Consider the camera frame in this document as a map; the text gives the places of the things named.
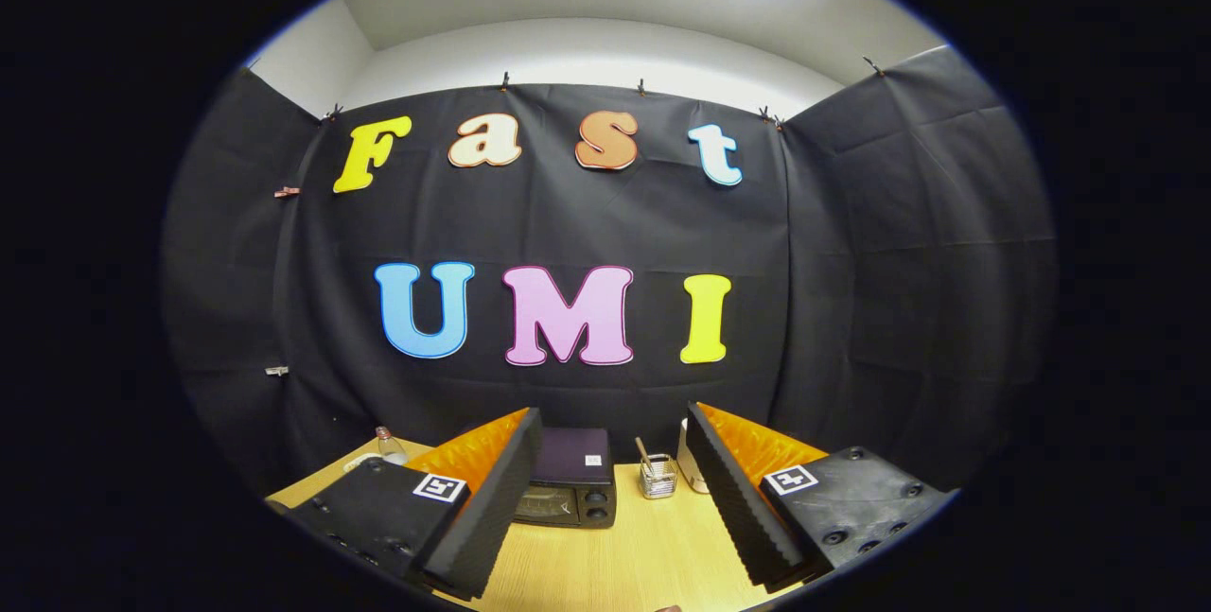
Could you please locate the wooden stick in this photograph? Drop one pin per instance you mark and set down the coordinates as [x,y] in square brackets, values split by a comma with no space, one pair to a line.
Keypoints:
[642,453]

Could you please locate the white toaster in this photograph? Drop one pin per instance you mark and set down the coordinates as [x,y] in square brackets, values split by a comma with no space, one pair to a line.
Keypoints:
[688,461]

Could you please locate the clear plastic water bottle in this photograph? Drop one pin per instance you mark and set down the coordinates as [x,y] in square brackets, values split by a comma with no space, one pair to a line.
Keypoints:
[390,449]

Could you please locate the small white snack dish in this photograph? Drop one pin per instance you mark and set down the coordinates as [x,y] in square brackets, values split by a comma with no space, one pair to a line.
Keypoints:
[359,462]

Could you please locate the black toaster oven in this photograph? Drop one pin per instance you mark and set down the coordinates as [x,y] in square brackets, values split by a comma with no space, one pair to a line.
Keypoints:
[572,461]

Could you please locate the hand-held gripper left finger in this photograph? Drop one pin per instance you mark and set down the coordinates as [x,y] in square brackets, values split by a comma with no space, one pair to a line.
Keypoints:
[492,508]

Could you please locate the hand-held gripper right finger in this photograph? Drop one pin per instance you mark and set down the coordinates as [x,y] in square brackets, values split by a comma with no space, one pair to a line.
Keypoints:
[733,508]

